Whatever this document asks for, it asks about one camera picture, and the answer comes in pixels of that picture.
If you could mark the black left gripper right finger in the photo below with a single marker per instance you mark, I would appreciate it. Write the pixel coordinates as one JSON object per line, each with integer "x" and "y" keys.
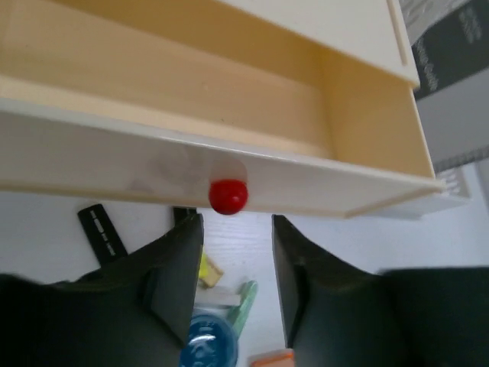
{"x": 335, "y": 314}

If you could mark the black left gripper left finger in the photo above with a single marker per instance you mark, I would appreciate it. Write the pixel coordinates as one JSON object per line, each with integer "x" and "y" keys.
{"x": 132, "y": 312}

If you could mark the blue ink bottle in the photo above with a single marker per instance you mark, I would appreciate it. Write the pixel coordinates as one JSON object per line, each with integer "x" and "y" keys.
{"x": 211, "y": 342}

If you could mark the cream drawer cabinet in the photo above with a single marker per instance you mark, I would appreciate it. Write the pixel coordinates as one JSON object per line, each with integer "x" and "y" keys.
{"x": 292, "y": 107}

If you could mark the grey setup guide booklet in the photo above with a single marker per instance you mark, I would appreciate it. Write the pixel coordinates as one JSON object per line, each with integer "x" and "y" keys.
{"x": 452, "y": 61}

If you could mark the orange transparent cap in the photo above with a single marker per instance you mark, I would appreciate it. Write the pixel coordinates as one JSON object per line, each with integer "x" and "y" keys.
{"x": 277, "y": 358}

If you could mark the purple highlighter marker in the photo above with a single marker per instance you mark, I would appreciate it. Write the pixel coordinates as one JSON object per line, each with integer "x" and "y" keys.
{"x": 101, "y": 234}

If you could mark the small white eraser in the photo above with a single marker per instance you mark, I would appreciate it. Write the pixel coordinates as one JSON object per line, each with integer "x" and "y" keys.
{"x": 216, "y": 298}

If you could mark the yellow highlighter marker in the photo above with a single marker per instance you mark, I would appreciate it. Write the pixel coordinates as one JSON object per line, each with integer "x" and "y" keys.
{"x": 180, "y": 214}

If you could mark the small wooden block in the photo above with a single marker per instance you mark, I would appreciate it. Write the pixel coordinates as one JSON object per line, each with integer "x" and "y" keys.
{"x": 214, "y": 276}

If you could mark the green transparent cap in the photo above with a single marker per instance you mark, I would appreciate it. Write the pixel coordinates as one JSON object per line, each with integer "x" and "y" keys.
{"x": 238, "y": 315}

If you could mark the white file organizer rack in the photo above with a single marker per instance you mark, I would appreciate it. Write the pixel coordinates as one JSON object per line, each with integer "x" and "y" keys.
{"x": 456, "y": 194}

